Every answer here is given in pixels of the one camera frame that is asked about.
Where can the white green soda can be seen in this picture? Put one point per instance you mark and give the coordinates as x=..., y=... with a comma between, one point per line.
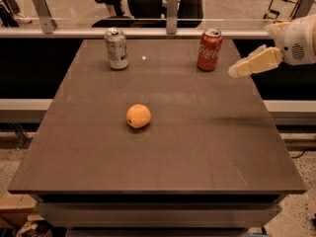
x=116, y=48

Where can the right metal glass bracket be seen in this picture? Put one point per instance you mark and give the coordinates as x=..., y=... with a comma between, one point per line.
x=302, y=9

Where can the orange fruit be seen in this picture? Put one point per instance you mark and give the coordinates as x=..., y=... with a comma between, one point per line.
x=138, y=116

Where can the red coke can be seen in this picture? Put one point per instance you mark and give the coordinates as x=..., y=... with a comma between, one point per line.
x=209, y=48

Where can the left metal glass bracket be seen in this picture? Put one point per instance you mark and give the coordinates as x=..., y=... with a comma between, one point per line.
x=47, y=23

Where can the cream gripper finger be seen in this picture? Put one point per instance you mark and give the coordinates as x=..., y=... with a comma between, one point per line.
x=260, y=60
x=278, y=30

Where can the black office chair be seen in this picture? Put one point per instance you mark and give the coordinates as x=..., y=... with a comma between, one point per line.
x=149, y=13

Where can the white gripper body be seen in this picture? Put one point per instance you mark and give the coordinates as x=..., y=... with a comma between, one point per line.
x=297, y=42

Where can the middle metal glass bracket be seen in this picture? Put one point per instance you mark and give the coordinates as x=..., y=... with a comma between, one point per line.
x=172, y=15

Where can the metal glass bracket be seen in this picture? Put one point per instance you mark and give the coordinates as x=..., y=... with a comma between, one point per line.
x=172, y=15
x=47, y=23
x=302, y=9

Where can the cardboard box on floor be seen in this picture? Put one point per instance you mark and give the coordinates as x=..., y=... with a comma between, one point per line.
x=16, y=209

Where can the brown table with drawers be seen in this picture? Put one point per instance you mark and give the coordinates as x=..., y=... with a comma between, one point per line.
x=211, y=155

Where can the wooden chair in background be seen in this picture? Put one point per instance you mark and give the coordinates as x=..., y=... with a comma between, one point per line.
x=281, y=10

